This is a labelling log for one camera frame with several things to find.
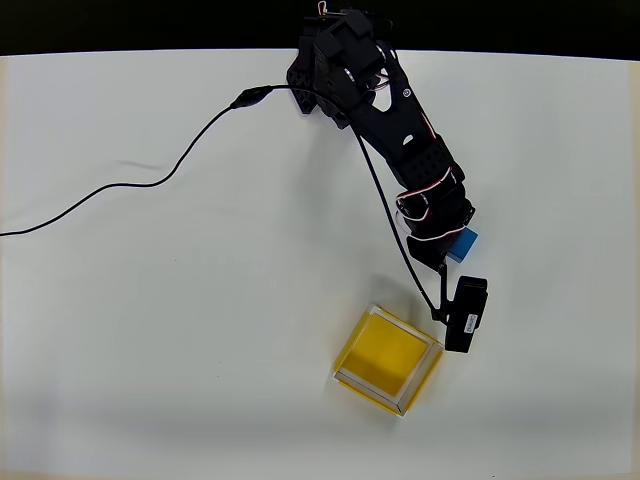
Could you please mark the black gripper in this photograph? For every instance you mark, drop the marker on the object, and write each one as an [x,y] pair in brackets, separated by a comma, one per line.
[434,246]

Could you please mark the blue cube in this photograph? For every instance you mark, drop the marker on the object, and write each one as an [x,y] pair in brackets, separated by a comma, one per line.
[464,245]

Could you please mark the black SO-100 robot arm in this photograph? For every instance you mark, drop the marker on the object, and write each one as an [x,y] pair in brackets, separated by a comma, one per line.
[390,125]

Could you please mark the yellow square tray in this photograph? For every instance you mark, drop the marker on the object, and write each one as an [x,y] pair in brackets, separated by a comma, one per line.
[387,360]

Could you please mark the black webcam on bracket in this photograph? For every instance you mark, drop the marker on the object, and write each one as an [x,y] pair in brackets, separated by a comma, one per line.
[467,315]

